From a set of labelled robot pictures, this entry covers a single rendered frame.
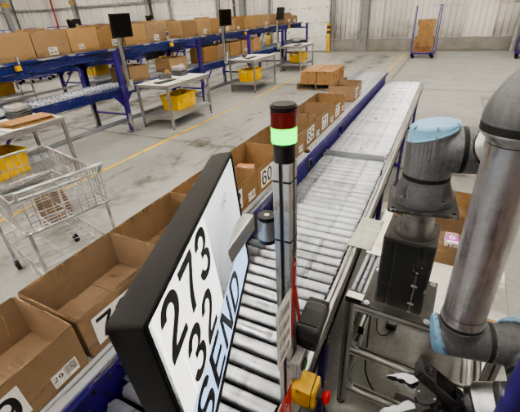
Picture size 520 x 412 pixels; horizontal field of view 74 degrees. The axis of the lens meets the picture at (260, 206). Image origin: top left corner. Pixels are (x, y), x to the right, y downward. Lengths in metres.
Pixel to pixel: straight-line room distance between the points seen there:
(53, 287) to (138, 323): 1.11
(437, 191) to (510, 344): 0.51
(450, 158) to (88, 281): 1.38
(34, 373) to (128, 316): 0.80
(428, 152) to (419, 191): 0.13
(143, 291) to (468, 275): 0.62
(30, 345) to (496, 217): 1.36
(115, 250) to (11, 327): 0.44
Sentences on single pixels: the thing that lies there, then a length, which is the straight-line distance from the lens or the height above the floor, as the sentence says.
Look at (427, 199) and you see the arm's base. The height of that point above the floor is 1.25.
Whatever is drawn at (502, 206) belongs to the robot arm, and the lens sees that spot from 0.72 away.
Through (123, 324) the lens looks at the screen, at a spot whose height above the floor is 1.55.
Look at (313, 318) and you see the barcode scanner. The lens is 0.98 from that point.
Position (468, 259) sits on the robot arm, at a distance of 0.79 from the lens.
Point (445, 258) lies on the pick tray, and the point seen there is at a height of 0.78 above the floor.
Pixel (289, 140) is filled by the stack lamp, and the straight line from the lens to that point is 0.65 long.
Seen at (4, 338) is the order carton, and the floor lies 0.93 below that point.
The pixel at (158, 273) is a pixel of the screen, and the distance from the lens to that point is 0.43.
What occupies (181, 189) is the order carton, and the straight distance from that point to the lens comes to 1.86.
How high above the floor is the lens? 1.81
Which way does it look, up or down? 29 degrees down
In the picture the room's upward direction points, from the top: 3 degrees counter-clockwise
